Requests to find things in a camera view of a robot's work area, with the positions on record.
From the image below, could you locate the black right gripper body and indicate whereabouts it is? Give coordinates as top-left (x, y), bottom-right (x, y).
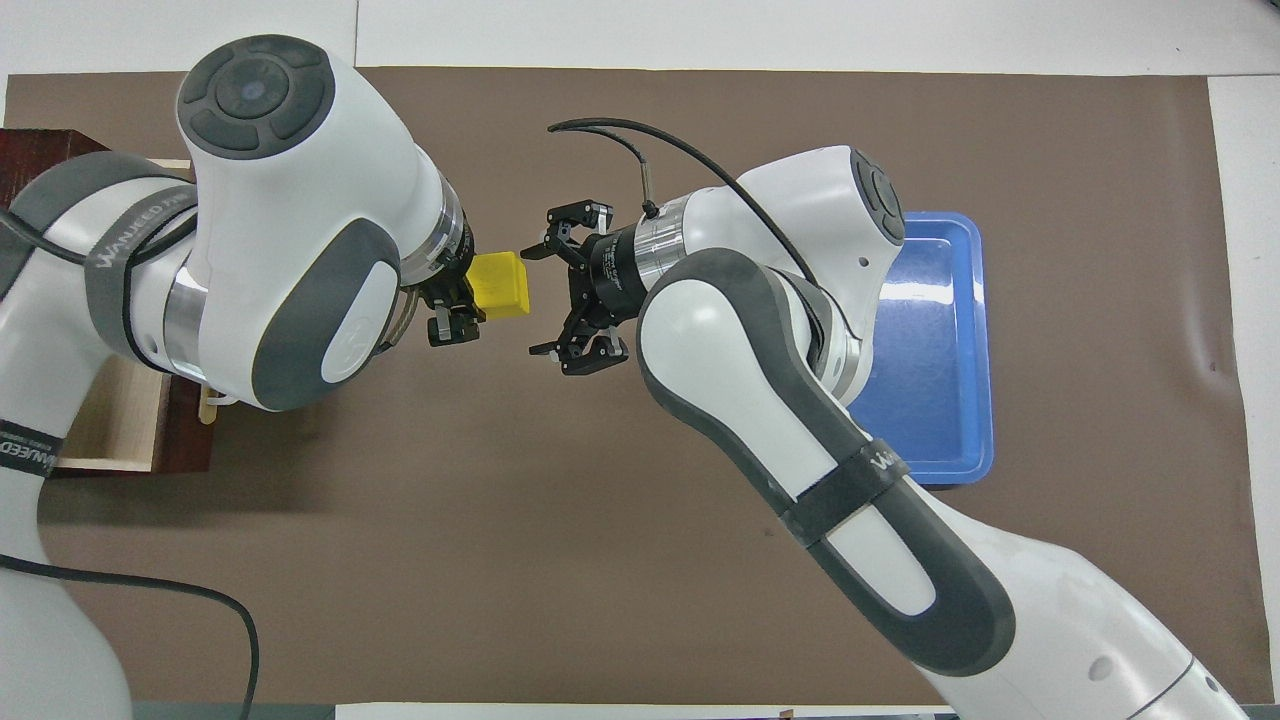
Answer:
top-left (568, 227), bottom-right (651, 323)

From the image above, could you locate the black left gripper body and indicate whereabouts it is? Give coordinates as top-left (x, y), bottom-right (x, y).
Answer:
top-left (418, 235), bottom-right (479, 313)

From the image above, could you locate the yellow cube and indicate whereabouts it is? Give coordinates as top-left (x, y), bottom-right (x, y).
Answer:
top-left (470, 250), bottom-right (533, 321)

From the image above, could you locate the wooden drawer with white handle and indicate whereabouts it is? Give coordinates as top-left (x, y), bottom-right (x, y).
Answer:
top-left (50, 157), bottom-right (241, 477)

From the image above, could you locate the dark wooden drawer cabinet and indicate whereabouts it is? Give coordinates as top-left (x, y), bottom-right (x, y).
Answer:
top-left (0, 128), bottom-right (111, 211)

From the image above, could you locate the brown table mat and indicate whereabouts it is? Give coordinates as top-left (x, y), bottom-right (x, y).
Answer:
top-left (5, 65), bottom-right (1246, 706)

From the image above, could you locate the blue plastic tray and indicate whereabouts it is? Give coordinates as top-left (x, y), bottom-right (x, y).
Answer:
top-left (845, 210), bottom-right (996, 488)

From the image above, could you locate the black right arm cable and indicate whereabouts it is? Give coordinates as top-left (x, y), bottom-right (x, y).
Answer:
top-left (547, 118), bottom-right (826, 291)

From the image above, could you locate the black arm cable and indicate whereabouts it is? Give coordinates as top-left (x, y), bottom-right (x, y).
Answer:
top-left (0, 205), bottom-right (263, 720)
top-left (547, 118), bottom-right (826, 291)

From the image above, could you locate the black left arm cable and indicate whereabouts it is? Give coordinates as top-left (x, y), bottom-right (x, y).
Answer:
top-left (0, 205), bottom-right (263, 720)

